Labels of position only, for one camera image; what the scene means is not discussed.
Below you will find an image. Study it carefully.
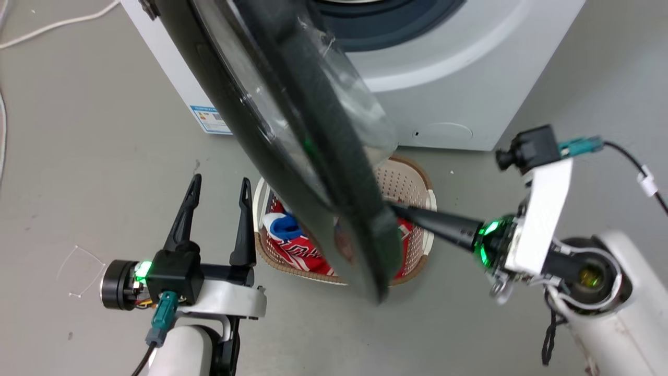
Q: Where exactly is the black glass washing machine door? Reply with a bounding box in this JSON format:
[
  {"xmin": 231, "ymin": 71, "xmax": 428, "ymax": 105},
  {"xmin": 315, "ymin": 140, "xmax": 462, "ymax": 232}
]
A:
[{"xmin": 151, "ymin": 0, "xmax": 405, "ymax": 304}]

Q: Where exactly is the grey rubber drum door seal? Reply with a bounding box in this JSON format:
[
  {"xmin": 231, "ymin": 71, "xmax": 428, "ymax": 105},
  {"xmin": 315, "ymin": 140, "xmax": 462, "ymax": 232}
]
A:
[{"xmin": 308, "ymin": 0, "xmax": 466, "ymax": 53}]

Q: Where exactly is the blue and white garment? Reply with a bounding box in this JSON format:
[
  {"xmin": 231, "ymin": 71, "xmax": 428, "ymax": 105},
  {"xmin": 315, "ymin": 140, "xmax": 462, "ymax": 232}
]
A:
[{"xmin": 263, "ymin": 211, "xmax": 304, "ymax": 242}]

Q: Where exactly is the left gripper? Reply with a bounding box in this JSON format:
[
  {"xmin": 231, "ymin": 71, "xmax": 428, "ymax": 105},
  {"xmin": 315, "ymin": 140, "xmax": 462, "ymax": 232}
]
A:
[{"xmin": 100, "ymin": 173, "xmax": 267, "ymax": 321}]

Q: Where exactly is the white floor cable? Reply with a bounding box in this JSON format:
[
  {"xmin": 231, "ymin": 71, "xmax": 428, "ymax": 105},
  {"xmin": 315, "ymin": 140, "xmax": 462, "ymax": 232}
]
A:
[{"xmin": 0, "ymin": 0, "xmax": 122, "ymax": 51}]

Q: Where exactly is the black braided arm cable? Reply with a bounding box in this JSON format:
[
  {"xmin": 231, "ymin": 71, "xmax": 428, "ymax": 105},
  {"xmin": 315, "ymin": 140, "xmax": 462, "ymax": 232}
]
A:
[{"xmin": 541, "ymin": 292, "xmax": 568, "ymax": 367}]

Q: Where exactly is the white washing machine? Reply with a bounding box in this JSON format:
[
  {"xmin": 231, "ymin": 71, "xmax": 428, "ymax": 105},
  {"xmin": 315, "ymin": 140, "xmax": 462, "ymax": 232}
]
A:
[{"xmin": 120, "ymin": 0, "xmax": 586, "ymax": 152}]

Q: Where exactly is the left teal plug black cable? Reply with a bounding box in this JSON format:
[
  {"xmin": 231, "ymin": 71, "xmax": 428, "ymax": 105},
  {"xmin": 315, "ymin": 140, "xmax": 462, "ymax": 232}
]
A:
[{"xmin": 130, "ymin": 291, "xmax": 180, "ymax": 376}]

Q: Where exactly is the blue white energy label sticker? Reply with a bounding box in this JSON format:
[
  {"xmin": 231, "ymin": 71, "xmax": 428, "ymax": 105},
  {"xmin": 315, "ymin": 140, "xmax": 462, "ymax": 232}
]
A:
[{"xmin": 189, "ymin": 105, "xmax": 232, "ymax": 136}]

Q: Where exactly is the beige perforated laundry basket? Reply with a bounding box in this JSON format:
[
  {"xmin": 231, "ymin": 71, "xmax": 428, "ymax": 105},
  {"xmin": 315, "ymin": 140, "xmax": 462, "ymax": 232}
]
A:
[{"xmin": 252, "ymin": 154, "xmax": 438, "ymax": 287}]

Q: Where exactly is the red printed garment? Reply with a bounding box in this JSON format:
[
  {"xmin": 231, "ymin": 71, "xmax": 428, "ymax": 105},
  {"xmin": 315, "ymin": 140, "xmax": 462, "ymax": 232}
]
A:
[{"xmin": 269, "ymin": 199, "xmax": 419, "ymax": 280}]

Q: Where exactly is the right teal plug black cable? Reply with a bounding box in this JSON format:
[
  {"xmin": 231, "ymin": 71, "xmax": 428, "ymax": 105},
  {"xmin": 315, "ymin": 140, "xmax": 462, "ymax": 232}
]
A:
[{"xmin": 557, "ymin": 136, "xmax": 668, "ymax": 216}]

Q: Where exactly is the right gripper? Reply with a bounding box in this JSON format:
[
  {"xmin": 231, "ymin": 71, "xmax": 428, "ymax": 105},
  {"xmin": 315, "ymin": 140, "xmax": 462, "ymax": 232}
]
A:
[{"xmin": 389, "ymin": 158, "xmax": 574, "ymax": 304}]

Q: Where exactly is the teal plug black cable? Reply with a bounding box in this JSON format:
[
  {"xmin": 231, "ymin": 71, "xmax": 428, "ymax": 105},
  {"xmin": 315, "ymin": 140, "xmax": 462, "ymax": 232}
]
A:
[
  {"xmin": 557, "ymin": 136, "xmax": 668, "ymax": 216},
  {"xmin": 130, "ymin": 291, "xmax": 180, "ymax": 376}
]

